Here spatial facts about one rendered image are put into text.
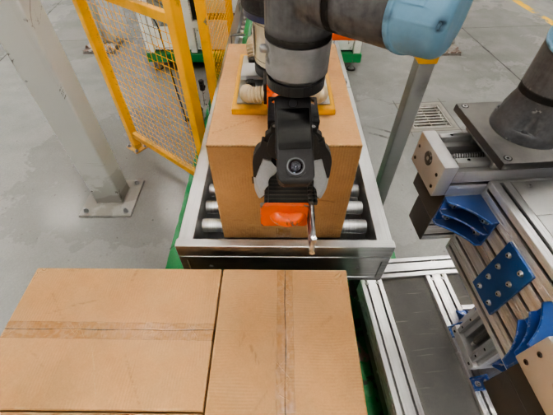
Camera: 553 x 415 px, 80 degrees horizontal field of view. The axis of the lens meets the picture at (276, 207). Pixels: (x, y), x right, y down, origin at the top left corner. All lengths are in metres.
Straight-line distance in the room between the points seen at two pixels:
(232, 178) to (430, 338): 0.97
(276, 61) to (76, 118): 1.50
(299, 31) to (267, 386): 0.81
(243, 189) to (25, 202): 1.74
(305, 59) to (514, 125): 0.57
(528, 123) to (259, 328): 0.81
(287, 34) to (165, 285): 0.88
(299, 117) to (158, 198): 1.77
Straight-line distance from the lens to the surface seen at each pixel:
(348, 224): 1.21
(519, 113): 0.86
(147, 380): 1.01
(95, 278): 1.21
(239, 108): 0.96
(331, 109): 0.96
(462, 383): 1.45
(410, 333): 1.44
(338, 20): 0.34
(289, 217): 0.50
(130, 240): 1.98
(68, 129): 1.89
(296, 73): 0.39
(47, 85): 1.78
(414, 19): 0.31
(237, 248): 1.06
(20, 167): 2.78
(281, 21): 0.38
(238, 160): 0.89
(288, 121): 0.42
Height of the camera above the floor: 1.48
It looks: 49 degrees down
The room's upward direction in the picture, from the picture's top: straight up
